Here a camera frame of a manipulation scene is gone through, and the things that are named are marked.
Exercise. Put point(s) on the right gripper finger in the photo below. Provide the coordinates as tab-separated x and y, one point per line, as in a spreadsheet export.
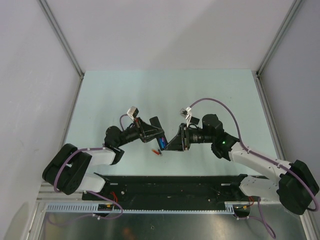
176	147
177	138

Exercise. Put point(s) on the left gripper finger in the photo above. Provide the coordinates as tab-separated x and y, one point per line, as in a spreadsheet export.
149	126
153	134

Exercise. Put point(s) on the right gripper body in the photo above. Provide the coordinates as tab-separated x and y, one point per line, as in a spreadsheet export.
187	136

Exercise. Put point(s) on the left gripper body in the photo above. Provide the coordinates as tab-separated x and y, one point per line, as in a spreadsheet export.
140	129

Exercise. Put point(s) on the black remote control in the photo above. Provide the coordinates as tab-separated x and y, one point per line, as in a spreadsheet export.
155	122

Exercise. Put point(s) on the dark blue battery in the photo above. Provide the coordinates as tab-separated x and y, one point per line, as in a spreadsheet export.
164	142

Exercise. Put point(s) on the black battery cover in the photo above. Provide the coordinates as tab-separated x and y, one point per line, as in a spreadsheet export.
194	120

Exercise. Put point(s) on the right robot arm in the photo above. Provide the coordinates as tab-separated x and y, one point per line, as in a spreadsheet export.
290	183

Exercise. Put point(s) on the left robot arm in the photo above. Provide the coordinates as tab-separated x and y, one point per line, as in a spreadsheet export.
68	172

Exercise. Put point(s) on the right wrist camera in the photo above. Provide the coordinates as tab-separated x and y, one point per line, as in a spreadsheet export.
187	114

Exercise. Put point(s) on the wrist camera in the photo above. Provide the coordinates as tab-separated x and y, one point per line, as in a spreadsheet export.
187	114
132	113

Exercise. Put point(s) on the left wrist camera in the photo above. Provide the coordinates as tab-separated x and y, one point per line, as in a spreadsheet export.
132	113

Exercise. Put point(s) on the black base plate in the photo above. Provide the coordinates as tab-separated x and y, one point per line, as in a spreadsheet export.
171	190

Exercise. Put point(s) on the grey slotted cable duct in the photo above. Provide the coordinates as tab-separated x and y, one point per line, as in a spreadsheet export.
103	208

